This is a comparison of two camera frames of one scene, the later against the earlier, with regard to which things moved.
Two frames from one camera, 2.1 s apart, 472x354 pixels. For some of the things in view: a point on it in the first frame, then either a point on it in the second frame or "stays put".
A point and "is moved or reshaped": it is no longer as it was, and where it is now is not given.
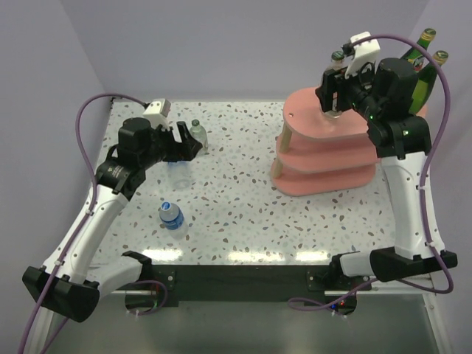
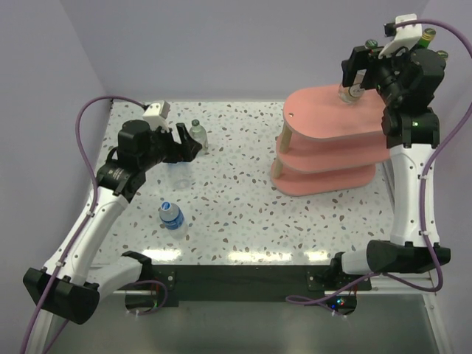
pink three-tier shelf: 317,154 stays put
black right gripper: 335,80 to 360,59
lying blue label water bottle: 180,174 stays put
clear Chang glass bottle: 337,58 is moved or reshaped
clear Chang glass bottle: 199,133 stays put
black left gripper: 185,150 stays put
